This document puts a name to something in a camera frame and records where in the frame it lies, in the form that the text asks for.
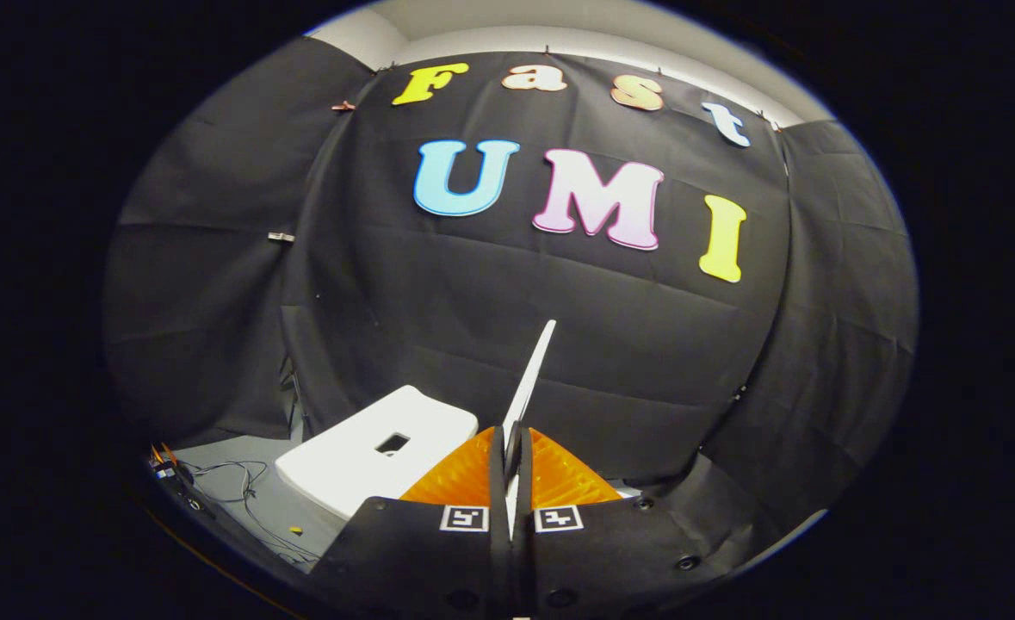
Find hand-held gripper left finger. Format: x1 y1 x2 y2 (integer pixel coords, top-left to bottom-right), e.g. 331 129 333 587
309 426 512 620

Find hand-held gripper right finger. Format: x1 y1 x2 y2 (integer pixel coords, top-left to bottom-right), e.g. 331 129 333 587
514 428 732 620

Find white toilet lid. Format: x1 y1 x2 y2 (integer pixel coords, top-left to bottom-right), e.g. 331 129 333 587
501 320 557 539

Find white toilet tank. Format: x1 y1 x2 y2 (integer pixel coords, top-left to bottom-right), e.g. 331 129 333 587
275 385 480 520

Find black backdrop cloth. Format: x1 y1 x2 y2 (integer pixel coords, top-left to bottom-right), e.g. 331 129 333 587
102 34 919 569

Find black cables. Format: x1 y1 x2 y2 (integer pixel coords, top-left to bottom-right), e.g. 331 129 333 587
176 459 323 565

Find dark device with wires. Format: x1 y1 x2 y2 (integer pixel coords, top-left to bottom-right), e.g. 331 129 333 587
150 443 207 513

